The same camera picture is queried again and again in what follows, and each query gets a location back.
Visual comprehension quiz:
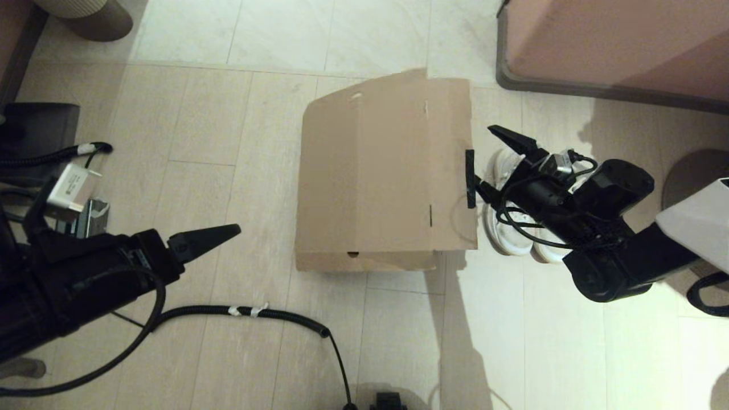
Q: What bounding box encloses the white sneaker black logo print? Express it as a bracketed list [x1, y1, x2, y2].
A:
[482, 148, 536, 257]

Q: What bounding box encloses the white sneaker orange logo print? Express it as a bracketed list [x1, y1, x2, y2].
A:
[529, 162, 596, 264]

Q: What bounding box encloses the brown cardboard shoe box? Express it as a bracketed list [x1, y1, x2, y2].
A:
[294, 68, 479, 273]

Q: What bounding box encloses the robot base chassis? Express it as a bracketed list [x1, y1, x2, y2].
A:
[369, 392, 408, 410]

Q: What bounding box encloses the grey power inverter box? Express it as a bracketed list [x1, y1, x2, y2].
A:
[57, 198, 110, 239]

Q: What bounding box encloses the dark grey square box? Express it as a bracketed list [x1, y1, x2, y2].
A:
[0, 102, 81, 188]

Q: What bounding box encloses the pink sofa grey base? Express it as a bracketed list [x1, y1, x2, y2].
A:
[495, 0, 729, 117]

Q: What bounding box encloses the round brown table base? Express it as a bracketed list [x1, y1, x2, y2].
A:
[652, 150, 729, 274]

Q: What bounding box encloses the grey furniture leg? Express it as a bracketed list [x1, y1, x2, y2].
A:
[0, 358, 47, 380]

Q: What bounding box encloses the beige ribbed round stool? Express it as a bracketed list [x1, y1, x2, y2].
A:
[31, 0, 134, 42]

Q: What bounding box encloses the brown wooden furniture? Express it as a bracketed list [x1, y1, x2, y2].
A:
[0, 0, 49, 106]

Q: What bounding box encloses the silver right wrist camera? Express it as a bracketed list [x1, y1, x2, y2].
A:
[541, 150, 576, 176]

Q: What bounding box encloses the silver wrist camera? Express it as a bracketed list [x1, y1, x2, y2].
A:
[541, 150, 576, 176]
[46, 163, 103, 214]

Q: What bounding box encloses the black coiled cable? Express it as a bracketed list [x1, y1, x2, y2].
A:
[108, 305, 358, 410]

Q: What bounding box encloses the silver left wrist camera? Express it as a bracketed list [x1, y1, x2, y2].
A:
[46, 163, 103, 214]

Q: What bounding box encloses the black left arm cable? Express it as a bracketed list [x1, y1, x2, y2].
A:
[0, 171, 167, 397]

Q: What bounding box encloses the black corrugated hose cable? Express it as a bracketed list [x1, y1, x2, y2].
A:
[0, 142, 113, 170]

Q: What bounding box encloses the short black cable loop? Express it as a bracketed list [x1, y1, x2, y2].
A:
[686, 272, 729, 318]

